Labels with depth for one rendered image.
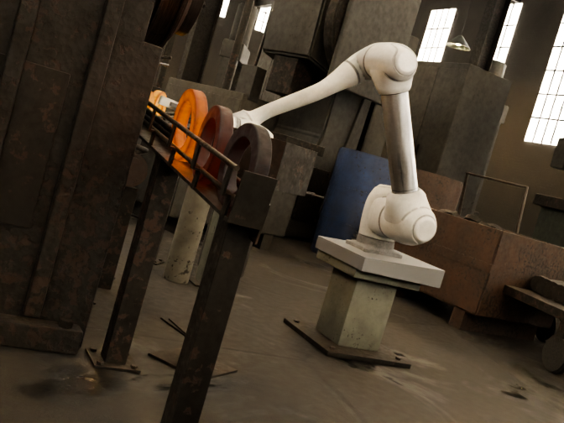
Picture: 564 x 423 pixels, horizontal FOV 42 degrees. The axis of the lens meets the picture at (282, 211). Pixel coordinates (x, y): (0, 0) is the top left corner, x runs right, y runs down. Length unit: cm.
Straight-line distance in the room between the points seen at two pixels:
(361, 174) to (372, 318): 287
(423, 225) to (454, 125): 451
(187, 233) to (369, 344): 94
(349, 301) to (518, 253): 174
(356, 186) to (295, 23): 148
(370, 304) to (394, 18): 379
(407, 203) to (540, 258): 199
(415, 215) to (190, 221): 106
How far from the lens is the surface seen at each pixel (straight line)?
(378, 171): 578
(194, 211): 330
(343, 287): 301
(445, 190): 609
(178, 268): 334
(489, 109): 752
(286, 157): 205
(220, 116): 166
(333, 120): 642
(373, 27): 621
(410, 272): 291
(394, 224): 281
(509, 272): 447
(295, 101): 281
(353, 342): 301
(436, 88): 750
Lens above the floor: 68
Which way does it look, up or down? 4 degrees down
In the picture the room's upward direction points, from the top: 16 degrees clockwise
